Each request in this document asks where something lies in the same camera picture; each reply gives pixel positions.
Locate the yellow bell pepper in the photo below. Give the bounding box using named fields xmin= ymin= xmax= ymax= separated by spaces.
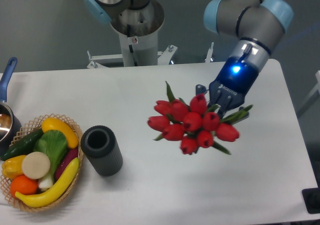
xmin=1 ymin=155 xmax=26 ymax=180

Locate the black device at table edge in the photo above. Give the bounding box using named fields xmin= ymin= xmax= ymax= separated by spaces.
xmin=301 ymin=187 xmax=320 ymax=214

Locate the white frame at right edge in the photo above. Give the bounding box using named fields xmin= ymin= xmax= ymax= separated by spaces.
xmin=296 ymin=70 xmax=320 ymax=119

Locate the purple sweet potato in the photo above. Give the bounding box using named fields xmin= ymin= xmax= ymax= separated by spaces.
xmin=54 ymin=147 xmax=79 ymax=181

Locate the orange fruit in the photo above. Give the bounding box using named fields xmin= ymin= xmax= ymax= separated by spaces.
xmin=10 ymin=175 xmax=38 ymax=197

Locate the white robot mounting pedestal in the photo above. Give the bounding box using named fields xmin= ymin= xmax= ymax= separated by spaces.
xmin=84 ymin=0 xmax=178 ymax=67

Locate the green bok choy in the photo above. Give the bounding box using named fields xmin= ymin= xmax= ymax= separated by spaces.
xmin=33 ymin=130 xmax=68 ymax=191

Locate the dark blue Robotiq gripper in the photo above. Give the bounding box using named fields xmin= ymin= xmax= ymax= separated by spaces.
xmin=195 ymin=56 xmax=259 ymax=123

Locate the yellow squash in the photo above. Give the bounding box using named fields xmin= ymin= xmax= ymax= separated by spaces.
xmin=41 ymin=117 xmax=79 ymax=149

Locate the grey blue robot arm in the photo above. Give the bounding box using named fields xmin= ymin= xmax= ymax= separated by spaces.
xmin=84 ymin=0 xmax=294 ymax=118

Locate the dark grey ribbed vase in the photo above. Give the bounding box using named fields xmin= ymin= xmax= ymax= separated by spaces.
xmin=80 ymin=125 xmax=123 ymax=177

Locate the yellow banana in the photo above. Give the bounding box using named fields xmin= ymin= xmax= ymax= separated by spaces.
xmin=15 ymin=157 xmax=80 ymax=208

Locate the woven wicker basket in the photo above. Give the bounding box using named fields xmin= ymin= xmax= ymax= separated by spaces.
xmin=0 ymin=113 xmax=84 ymax=213

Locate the dark green cucumber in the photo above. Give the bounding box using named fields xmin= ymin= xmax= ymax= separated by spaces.
xmin=0 ymin=128 xmax=44 ymax=161

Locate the blue handled saucepan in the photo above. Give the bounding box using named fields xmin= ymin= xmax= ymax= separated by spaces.
xmin=0 ymin=57 xmax=21 ymax=156

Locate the red tulip bouquet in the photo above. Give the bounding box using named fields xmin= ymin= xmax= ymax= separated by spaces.
xmin=147 ymin=82 xmax=240 ymax=155

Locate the beige round disc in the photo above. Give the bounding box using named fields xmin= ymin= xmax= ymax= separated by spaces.
xmin=21 ymin=151 xmax=51 ymax=180

